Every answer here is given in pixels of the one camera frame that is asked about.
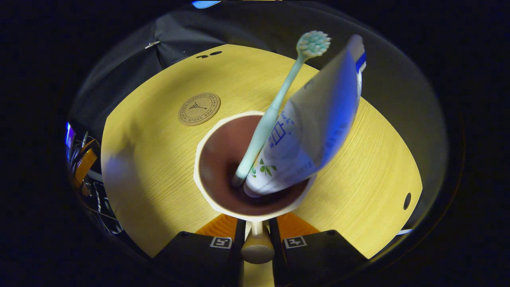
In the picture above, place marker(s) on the pale green toothbrush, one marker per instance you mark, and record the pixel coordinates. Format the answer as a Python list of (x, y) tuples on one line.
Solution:
[(275, 107)]

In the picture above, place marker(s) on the white toothpaste tube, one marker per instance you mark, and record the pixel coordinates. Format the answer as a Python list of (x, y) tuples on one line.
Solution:
[(318, 119)]

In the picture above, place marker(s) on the black backdrop cloth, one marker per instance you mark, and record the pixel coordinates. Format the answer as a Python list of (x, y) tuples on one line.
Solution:
[(179, 28)]

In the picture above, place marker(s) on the silver clip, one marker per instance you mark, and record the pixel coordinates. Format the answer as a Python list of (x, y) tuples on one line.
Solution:
[(152, 44)]

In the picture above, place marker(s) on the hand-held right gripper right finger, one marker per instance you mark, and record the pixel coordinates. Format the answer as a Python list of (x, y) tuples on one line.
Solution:
[(275, 228)]

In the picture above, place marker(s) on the round brown coaster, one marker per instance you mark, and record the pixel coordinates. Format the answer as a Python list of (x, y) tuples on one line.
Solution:
[(199, 109)]

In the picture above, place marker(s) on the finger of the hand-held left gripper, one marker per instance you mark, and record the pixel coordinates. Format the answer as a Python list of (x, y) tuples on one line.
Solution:
[(85, 163)]

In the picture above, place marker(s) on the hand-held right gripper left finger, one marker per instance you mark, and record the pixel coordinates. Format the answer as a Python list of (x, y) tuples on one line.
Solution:
[(238, 231)]

